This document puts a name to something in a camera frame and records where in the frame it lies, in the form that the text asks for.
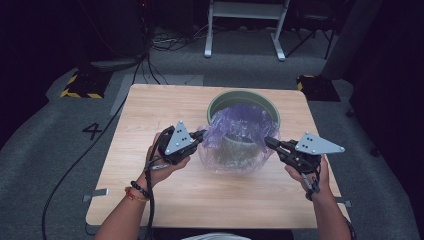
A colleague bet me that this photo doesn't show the grey pillar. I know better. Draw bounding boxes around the grey pillar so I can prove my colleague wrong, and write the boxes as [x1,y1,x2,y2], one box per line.
[320,0,385,81]

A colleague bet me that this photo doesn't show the person's right hand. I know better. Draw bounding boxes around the person's right hand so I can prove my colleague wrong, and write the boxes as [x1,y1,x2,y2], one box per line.
[284,154,332,202]

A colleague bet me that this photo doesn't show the black tripod stand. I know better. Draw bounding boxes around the black tripod stand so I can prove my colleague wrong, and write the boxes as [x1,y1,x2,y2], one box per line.
[284,9,337,61]

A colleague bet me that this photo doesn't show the black yellow striped base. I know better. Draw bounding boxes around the black yellow striped base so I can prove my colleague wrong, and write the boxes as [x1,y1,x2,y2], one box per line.
[60,69,113,100]
[296,74,342,103]

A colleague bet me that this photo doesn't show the green plastic bin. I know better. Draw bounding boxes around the green plastic bin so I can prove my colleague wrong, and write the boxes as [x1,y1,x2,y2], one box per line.
[206,88,282,169]

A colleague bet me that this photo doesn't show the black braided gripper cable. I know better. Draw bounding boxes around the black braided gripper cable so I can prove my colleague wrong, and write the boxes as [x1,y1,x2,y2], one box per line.
[300,163,357,240]
[142,125,177,240]

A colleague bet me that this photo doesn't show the black floor cable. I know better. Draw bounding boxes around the black floor cable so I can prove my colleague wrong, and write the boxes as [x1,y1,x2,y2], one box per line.
[41,56,149,240]

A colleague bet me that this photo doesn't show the white metal stand frame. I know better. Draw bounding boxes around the white metal stand frame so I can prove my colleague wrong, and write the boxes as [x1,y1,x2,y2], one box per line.
[203,0,291,62]

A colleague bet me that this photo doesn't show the purple plastic bag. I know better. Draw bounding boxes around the purple plastic bag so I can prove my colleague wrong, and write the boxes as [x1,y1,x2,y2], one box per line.
[196,102,282,175]

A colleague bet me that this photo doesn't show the person's white clothing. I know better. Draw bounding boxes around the person's white clothing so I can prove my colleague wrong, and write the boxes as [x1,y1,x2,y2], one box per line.
[180,231,253,240]

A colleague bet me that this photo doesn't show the black braided right gripper cable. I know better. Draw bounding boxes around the black braided right gripper cable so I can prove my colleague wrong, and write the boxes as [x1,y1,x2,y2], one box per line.
[300,163,357,240]

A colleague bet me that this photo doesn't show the black braided left gripper cable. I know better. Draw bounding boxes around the black braided left gripper cable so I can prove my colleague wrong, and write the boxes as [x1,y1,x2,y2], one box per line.
[142,125,177,240]

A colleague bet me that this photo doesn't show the tangle of floor cables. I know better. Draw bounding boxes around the tangle of floor cables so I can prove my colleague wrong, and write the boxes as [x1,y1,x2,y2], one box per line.
[149,24,209,53]

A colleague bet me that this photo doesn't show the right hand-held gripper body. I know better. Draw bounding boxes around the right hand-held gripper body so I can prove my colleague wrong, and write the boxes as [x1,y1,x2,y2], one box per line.
[282,131,346,176]

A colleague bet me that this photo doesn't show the person's left hand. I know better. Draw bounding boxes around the person's left hand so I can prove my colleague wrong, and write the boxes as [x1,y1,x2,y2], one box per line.
[143,132,192,188]

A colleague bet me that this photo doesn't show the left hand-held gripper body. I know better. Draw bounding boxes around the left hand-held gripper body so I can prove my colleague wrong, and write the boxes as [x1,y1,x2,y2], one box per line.
[156,120,202,166]

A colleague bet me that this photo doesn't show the grey floor plate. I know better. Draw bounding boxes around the grey floor plate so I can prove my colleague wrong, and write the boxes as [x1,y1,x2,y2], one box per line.
[109,73,205,117]

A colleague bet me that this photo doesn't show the grey tape piece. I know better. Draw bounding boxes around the grey tape piece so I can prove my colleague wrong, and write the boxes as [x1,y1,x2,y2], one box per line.
[334,196,353,208]
[82,188,110,204]

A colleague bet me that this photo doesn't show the red string bracelet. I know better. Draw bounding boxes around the red string bracelet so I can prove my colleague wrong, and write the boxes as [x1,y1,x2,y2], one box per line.
[123,186,150,204]

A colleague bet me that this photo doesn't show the black bead bracelet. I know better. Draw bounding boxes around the black bead bracelet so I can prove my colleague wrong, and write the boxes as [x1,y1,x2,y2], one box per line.
[129,180,152,201]

